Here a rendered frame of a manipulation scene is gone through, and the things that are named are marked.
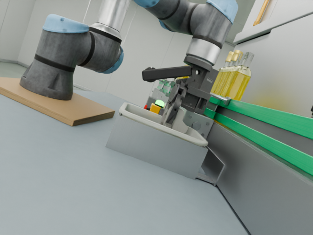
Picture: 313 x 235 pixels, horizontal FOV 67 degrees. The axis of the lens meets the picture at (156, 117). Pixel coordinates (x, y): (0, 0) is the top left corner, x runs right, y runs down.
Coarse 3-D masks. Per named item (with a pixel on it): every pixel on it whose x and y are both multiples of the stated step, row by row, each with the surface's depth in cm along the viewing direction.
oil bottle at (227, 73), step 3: (231, 66) 88; (234, 66) 86; (228, 69) 88; (231, 69) 86; (225, 72) 90; (228, 72) 87; (225, 75) 89; (228, 75) 86; (225, 78) 88; (228, 78) 86; (222, 81) 90; (225, 81) 86; (222, 84) 88; (225, 84) 86; (219, 87) 90; (222, 87) 87; (219, 90) 89; (222, 90) 87; (216, 93) 91; (219, 93) 88
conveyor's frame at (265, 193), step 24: (216, 144) 64; (240, 144) 52; (240, 168) 48; (264, 168) 41; (288, 168) 36; (240, 192) 45; (264, 192) 39; (288, 192) 34; (312, 192) 30; (240, 216) 42; (264, 216) 37; (288, 216) 32; (312, 216) 29
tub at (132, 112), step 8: (128, 104) 66; (120, 112) 52; (128, 112) 51; (136, 112) 67; (144, 112) 67; (152, 112) 68; (136, 120) 52; (144, 120) 51; (152, 120) 68; (160, 120) 68; (160, 128) 52; (168, 128) 52; (192, 128) 69; (176, 136) 53; (184, 136) 53; (192, 136) 65; (200, 136) 60; (200, 144) 53
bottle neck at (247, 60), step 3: (246, 54) 81; (249, 54) 81; (252, 54) 80; (246, 57) 81; (249, 57) 81; (252, 57) 81; (243, 60) 82; (246, 60) 81; (249, 60) 81; (243, 63) 81; (246, 63) 81; (249, 63) 81
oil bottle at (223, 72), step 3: (228, 66) 93; (222, 69) 95; (225, 69) 92; (222, 72) 94; (219, 75) 96; (222, 75) 92; (219, 78) 94; (222, 78) 92; (219, 81) 93; (216, 84) 95; (219, 84) 92; (216, 87) 94; (213, 90) 96; (216, 90) 92
